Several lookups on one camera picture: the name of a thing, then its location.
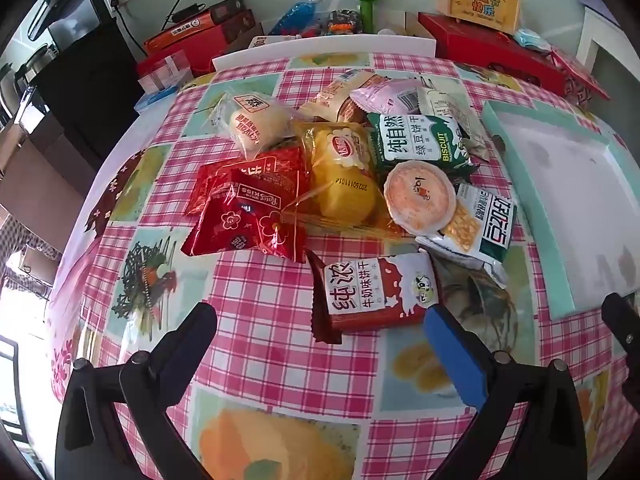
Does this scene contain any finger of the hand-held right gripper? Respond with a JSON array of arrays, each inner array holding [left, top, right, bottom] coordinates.
[[601, 292, 640, 358]]

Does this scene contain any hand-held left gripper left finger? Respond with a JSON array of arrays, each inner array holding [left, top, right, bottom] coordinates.
[[55, 301, 221, 480]]

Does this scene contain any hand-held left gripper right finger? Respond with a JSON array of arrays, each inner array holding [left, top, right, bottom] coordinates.
[[422, 304, 588, 480]]

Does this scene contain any red white biscuit packet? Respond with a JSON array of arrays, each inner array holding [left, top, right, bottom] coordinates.
[[306, 250, 441, 343]]

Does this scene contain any red flower print packet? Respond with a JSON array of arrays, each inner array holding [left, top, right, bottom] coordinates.
[[181, 170, 311, 263]]

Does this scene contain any teal rimmed white tray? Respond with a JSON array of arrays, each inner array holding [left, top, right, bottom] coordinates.
[[482, 100, 640, 320]]

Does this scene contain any white green cracker packet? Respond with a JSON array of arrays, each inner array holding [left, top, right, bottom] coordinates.
[[415, 182, 516, 288]]

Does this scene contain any round orange jelly cup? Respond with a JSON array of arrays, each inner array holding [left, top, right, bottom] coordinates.
[[384, 160, 458, 236]]

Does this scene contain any red patterned cake packet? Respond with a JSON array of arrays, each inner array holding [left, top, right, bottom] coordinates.
[[187, 147, 308, 216]]

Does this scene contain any yellow cake packet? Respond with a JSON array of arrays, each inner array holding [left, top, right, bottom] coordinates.
[[292, 120, 396, 226]]

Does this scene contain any green biscuit packet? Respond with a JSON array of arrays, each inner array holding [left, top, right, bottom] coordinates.
[[367, 112, 476, 176]]

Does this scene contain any steamed cake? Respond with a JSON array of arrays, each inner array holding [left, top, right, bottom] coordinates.
[[207, 92, 301, 158]]

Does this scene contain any small white snack packet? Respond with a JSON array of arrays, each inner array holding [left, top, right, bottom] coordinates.
[[417, 85, 493, 163]]

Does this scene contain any pink snack packet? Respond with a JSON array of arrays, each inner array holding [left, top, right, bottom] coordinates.
[[350, 79, 423, 121]]

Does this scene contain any beige snack packet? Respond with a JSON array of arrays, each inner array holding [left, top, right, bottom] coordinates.
[[299, 71, 381, 123]]

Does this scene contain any pink checked tablecloth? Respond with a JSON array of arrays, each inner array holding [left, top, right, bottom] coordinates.
[[47, 52, 640, 480]]

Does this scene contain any cartoon printed bed sheet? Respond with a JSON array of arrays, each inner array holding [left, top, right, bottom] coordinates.
[[45, 75, 216, 341]]

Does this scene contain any large brown cardboard box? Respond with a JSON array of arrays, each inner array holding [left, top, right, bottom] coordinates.
[[0, 105, 101, 226]]

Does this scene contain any blue tissue box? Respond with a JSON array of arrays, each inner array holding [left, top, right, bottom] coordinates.
[[134, 80, 193, 113]]

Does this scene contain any red patterned tin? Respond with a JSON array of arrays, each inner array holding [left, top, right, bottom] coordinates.
[[550, 47, 611, 108]]

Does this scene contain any clear plastic box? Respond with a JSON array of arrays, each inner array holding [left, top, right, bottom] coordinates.
[[137, 52, 193, 93]]

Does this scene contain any black cabinet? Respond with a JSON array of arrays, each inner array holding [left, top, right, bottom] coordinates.
[[30, 0, 141, 131]]

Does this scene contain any blue white wipes pack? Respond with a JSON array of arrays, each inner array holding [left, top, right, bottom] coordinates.
[[514, 27, 553, 53]]

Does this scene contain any orange flat box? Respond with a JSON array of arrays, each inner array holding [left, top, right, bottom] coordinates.
[[145, 16, 228, 56]]

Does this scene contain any white yellow card box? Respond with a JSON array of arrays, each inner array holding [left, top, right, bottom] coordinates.
[[248, 35, 301, 51]]

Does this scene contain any steel kettle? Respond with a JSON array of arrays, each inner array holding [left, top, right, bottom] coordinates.
[[15, 45, 53, 93]]

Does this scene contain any large red gift box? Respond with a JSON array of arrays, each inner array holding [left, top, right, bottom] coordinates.
[[417, 11, 568, 98]]

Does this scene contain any dark red patterned box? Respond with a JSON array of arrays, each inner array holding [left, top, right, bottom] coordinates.
[[220, 10, 256, 43]]

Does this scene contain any black power adapter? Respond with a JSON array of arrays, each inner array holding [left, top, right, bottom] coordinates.
[[165, 2, 206, 23]]

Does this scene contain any dark flat box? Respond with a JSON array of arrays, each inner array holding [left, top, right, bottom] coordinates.
[[200, 0, 246, 23]]

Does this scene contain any blue water bottle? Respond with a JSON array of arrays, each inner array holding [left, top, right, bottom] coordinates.
[[270, 0, 323, 36]]

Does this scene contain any cardboard toy box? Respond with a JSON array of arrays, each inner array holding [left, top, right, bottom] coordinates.
[[227, 10, 436, 51]]

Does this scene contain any pile of colourful toys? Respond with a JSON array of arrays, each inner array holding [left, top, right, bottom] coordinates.
[[327, 9, 363, 36]]

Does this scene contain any green dumbbell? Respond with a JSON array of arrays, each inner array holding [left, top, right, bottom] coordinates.
[[351, 0, 382, 35]]

